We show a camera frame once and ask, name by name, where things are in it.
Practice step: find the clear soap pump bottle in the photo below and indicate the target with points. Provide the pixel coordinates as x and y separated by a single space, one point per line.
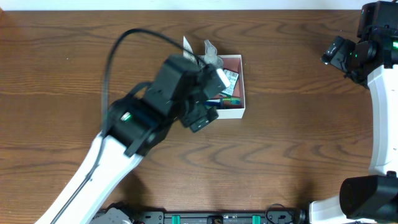
211 55

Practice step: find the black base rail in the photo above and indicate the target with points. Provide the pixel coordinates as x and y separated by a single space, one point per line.
119 212

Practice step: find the white box pink interior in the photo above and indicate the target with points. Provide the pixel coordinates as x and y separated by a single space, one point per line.
233 63

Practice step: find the blue disposable razor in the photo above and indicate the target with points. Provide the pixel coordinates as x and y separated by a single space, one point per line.
217 103

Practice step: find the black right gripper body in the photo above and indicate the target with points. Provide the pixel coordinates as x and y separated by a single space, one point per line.
336 54

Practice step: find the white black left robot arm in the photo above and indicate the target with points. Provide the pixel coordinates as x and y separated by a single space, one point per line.
137 123

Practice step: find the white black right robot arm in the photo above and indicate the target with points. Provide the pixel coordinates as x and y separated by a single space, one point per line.
372 63

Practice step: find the green white soap packet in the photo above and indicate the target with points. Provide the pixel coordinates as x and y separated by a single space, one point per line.
233 78

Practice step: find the green Colgate toothbrush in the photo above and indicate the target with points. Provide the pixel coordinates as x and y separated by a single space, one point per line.
231 101

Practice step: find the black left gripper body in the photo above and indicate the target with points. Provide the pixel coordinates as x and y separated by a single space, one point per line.
203 101

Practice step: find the white Pantene tube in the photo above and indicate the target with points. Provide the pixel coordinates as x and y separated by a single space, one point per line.
188 52

